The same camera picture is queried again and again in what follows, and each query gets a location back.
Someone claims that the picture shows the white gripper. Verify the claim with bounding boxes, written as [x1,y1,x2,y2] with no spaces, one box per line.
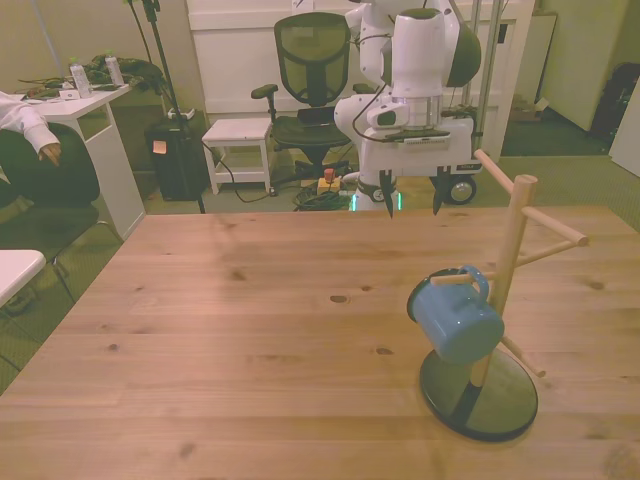
[360,118,476,221]

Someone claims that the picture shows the dark wrist camera box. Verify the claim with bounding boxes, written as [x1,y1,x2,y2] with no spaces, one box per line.
[383,127,452,147]

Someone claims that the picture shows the clear plastic bottle green cap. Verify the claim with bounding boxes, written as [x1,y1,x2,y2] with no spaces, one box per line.
[103,49,125,88]
[68,55,94,99]

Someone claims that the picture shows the forearm in white sleeve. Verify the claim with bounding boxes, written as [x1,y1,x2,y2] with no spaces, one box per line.
[0,90,54,152]

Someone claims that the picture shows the cardboard box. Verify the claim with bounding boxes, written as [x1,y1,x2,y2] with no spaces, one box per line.
[508,93,550,124]

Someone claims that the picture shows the camouflage cloth bag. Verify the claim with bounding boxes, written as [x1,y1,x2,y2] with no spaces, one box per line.
[81,52,165,94]

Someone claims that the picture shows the aluminium frame post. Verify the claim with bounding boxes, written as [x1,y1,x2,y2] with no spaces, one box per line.
[463,0,504,137]

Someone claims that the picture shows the white desk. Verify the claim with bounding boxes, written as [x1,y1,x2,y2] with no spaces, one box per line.
[13,82,147,242]

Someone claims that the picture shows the blue enamel mug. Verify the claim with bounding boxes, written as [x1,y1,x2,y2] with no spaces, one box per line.
[406,264,505,363]

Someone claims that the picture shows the wooden mug tree black base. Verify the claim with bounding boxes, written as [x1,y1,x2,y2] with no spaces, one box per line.
[418,148,590,443]

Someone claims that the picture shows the small white stool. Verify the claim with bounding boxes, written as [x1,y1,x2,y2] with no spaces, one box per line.
[201,118,276,197]

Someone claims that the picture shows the person's black trousers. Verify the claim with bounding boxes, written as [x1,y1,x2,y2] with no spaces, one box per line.
[0,122,102,210]

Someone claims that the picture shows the coiled green cable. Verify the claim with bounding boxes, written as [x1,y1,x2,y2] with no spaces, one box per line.
[291,188,352,213]

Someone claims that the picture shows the black mesh office chair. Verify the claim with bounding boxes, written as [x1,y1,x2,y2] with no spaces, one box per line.
[250,12,362,195]

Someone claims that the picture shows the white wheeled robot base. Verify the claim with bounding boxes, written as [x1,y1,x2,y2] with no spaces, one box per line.
[343,162,484,213]

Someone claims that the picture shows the person's hand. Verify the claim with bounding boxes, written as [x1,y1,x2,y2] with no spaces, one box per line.
[37,142,64,168]

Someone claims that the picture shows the black box with orange note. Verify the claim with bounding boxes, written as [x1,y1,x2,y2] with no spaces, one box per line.
[144,122,209,202]

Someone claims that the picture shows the small white table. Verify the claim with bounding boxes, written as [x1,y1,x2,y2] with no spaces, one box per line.
[0,248,47,307]

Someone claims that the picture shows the yellow emergency stop red button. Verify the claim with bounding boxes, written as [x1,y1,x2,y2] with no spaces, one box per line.
[316,168,345,197]

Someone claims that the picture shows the black tripod stand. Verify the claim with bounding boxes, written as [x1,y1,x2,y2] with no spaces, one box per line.
[121,0,209,215]

